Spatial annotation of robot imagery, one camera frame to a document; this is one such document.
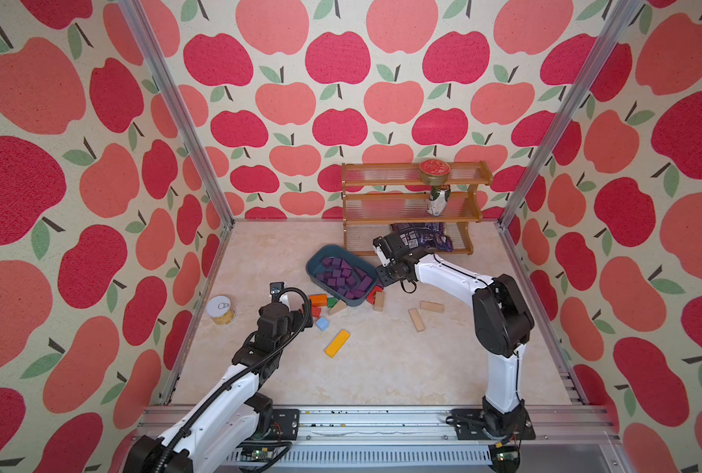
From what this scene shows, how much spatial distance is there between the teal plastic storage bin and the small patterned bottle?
30 cm

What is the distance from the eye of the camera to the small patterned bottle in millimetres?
972

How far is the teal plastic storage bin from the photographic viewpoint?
3.20 feet
